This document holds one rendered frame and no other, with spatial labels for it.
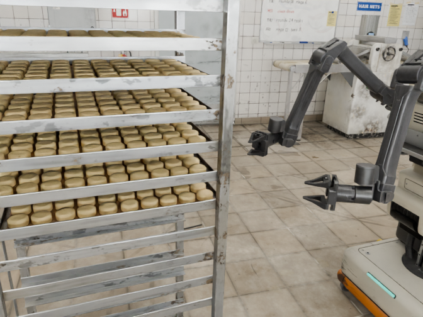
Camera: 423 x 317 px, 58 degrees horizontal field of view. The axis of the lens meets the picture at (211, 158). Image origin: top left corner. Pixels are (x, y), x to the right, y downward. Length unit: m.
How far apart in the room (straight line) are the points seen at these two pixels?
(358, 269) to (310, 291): 0.32
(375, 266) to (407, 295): 0.22
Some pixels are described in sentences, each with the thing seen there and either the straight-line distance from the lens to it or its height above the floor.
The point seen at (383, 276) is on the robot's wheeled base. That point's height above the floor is 0.28.
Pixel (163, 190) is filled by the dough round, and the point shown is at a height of 0.97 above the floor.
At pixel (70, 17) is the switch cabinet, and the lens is 4.70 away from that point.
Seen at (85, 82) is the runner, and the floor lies 1.33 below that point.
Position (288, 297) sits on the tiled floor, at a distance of 2.31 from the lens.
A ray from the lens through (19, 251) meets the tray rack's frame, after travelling 1.60.
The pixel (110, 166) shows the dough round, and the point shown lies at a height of 1.06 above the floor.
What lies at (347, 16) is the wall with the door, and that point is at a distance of 5.92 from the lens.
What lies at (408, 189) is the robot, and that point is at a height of 0.75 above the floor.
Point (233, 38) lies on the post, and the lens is 0.97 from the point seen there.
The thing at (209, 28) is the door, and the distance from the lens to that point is 5.11.
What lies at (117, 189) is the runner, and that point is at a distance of 1.02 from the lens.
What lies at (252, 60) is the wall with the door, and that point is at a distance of 5.30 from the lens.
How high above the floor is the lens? 1.49
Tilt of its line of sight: 21 degrees down
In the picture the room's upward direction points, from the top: 2 degrees clockwise
